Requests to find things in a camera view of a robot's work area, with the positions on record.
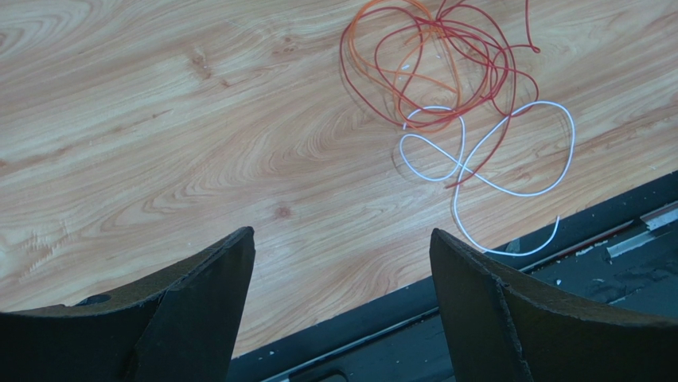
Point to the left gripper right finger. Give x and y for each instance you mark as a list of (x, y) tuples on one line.
[(503, 325)]

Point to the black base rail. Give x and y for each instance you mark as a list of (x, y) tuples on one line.
[(622, 252)]

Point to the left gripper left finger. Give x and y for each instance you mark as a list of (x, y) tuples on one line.
[(176, 324)]

